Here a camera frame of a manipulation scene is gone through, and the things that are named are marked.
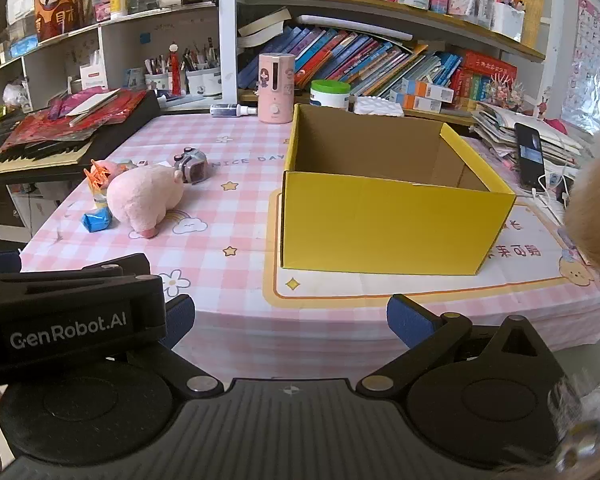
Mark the beige fluffy plush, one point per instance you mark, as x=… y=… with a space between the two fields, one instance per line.
x=597 y=200

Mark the small white pen holder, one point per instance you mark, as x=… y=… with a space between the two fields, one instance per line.
x=157 y=82

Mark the black electronic keyboard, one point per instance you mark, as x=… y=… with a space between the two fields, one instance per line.
x=120 y=130

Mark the white tissue pack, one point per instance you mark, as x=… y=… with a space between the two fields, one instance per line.
x=377 y=106

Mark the pink checked tablecloth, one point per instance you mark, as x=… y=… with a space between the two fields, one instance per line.
x=220 y=220

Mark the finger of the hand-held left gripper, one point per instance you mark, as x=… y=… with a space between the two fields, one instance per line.
x=125 y=264
x=0 y=261

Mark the orange and white medicine box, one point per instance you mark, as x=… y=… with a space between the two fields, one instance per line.
x=417 y=104
x=430 y=90

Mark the white jar green lid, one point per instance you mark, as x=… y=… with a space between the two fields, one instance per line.
x=330 y=97

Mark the fortune god paper box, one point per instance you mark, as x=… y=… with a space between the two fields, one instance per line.
x=55 y=10

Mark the red boxed book set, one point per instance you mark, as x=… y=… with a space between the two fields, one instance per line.
x=480 y=77

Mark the blue tissue packet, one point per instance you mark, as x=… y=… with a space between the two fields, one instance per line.
x=24 y=46

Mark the white booklet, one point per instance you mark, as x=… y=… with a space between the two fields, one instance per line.
x=95 y=102

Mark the pink wall poster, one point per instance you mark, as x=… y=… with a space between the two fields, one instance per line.
x=592 y=65

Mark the pink plush pig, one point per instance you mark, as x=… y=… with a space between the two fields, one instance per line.
x=140 y=195

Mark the white desk calendar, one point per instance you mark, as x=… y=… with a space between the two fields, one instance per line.
x=92 y=75

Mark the white desk mat orange border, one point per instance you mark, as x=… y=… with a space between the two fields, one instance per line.
x=370 y=287

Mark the large white pen holder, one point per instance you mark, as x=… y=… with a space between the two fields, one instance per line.
x=202 y=82

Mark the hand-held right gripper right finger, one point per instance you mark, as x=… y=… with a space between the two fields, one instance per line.
x=405 y=317

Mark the row of leaning books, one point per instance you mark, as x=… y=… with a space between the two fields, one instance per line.
x=340 y=55

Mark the clear plastic wrap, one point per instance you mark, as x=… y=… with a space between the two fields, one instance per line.
x=585 y=420

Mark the stack of papers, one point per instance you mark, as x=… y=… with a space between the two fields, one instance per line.
x=560 y=137

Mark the wooden bookshelf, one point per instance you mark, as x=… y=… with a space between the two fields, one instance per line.
x=227 y=35

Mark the pile of red envelopes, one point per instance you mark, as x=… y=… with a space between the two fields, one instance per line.
x=45 y=127

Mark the white pencil cup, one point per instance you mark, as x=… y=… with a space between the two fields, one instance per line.
x=507 y=22

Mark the white plastic bag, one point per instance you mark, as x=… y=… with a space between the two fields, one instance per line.
x=16 y=95

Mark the yellow cardboard box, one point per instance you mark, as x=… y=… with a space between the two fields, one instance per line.
x=380 y=225

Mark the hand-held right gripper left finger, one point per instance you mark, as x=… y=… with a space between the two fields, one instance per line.
x=182 y=317

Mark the pink flower bouquet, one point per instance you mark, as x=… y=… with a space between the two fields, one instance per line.
x=505 y=91

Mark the black smartphone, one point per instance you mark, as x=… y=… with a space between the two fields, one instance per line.
x=530 y=155

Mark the orange and pink toy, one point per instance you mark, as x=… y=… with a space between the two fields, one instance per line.
x=99 y=177

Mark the pink humidifier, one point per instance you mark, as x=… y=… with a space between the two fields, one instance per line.
x=276 y=85

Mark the white shelf unit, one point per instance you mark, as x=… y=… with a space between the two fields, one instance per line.
x=125 y=40

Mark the blue foil packet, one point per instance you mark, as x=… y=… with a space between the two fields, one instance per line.
x=96 y=221

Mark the red doll tube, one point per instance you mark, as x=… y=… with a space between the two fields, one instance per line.
x=175 y=70

